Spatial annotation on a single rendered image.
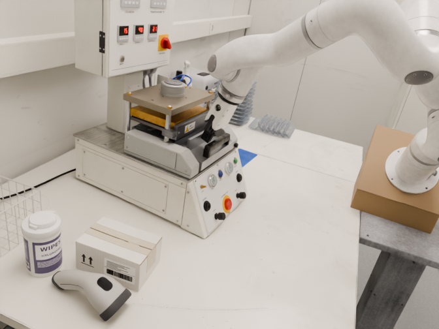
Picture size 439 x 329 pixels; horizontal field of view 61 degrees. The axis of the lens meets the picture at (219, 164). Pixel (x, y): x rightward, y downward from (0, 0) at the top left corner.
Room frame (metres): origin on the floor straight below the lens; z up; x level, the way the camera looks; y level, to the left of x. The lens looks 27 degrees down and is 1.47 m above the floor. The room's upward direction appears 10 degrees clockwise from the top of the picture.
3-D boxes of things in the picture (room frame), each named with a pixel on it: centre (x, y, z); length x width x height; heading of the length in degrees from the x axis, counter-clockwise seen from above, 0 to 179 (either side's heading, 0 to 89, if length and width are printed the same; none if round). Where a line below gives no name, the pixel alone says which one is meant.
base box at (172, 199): (1.19, 0.18, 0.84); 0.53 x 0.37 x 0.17; 67
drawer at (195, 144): (1.15, 0.14, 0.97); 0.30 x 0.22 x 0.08; 67
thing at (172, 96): (1.21, 0.21, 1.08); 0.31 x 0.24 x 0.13; 157
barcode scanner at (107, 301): (0.62, 0.25, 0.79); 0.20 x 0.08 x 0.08; 74
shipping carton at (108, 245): (0.74, 0.22, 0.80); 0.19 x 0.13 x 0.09; 74
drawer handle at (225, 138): (1.10, 0.02, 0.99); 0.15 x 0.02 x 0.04; 157
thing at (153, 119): (1.18, 0.19, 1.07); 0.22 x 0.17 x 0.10; 157
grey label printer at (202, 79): (2.14, 0.22, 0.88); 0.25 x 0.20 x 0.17; 68
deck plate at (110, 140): (1.19, 0.22, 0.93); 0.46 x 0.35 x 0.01; 67
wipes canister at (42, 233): (0.70, 0.40, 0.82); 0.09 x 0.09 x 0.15
